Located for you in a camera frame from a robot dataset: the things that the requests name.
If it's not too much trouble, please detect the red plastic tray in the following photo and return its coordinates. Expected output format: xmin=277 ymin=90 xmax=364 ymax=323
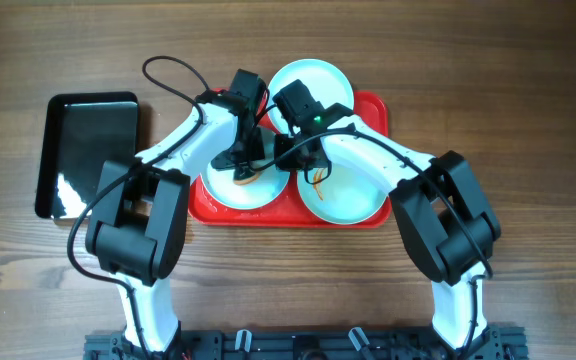
xmin=188 ymin=91 xmax=389 ymax=228

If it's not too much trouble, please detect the light blue plate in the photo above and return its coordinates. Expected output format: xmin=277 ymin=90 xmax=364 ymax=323
xmin=269 ymin=59 xmax=354 ymax=110
xmin=200 ymin=163 xmax=290 ymax=210
xmin=297 ymin=164 xmax=386 ymax=225

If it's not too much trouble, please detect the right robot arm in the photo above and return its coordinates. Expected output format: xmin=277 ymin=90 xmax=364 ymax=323
xmin=272 ymin=80 xmax=501 ymax=359

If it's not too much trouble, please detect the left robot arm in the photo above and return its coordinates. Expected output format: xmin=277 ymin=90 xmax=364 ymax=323
xmin=84 ymin=70 xmax=266 ymax=359

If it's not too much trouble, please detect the black rectangular tray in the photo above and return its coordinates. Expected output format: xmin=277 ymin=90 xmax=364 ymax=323
xmin=34 ymin=91 xmax=140 ymax=219

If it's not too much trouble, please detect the green and orange sponge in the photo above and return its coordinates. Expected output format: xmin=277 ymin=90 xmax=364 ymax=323
xmin=233 ymin=166 xmax=261 ymax=186

